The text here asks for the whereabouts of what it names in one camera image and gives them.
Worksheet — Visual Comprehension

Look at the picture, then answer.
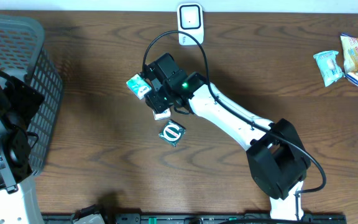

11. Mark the teal tissue pack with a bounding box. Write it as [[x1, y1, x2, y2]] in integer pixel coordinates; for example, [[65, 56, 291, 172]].
[[126, 74, 152, 100]]

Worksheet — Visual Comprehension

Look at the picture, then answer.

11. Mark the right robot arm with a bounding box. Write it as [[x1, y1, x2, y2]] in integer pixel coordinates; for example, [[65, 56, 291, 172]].
[[141, 53, 311, 221]]

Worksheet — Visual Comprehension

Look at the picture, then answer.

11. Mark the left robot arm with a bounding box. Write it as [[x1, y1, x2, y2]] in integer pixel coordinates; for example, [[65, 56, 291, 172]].
[[0, 70, 44, 223]]

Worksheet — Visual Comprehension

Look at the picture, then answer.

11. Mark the teal wrapper packet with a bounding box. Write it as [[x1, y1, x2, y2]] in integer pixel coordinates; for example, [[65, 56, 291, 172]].
[[313, 50, 344, 87]]

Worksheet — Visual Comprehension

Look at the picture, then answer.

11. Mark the dark green round-logo packet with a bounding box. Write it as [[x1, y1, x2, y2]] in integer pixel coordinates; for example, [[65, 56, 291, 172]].
[[158, 119, 186, 147]]

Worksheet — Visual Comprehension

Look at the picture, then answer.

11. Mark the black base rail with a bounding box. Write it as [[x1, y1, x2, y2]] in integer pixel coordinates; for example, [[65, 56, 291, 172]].
[[40, 205, 347, 224]]

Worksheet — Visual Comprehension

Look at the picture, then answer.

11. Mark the dark plastic mesh basket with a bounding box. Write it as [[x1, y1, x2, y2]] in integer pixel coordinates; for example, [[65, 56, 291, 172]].
[[0, 12, 64, 177]]

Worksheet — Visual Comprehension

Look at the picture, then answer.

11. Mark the orange tissue pack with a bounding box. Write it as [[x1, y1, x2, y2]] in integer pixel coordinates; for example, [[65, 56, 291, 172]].
[[153, 108, 171, 120]]

